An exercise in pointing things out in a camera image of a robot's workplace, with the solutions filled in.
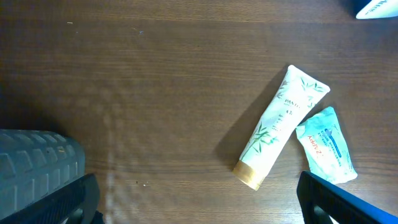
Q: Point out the teal wet wipes pack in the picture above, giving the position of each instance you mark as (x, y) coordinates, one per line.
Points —
(325, 147)

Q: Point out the white bamboo print tube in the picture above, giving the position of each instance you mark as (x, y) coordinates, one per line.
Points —
(297, 95)

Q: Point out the dark grey plastic basket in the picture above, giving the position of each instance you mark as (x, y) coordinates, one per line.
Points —
(34, 164)

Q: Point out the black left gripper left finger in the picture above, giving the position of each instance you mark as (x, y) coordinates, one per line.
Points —
(76, 202)

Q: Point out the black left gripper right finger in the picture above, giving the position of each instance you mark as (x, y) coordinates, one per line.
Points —
(324, 202)

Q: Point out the white barcode scanner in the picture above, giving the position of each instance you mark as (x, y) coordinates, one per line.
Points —
(376, 9)

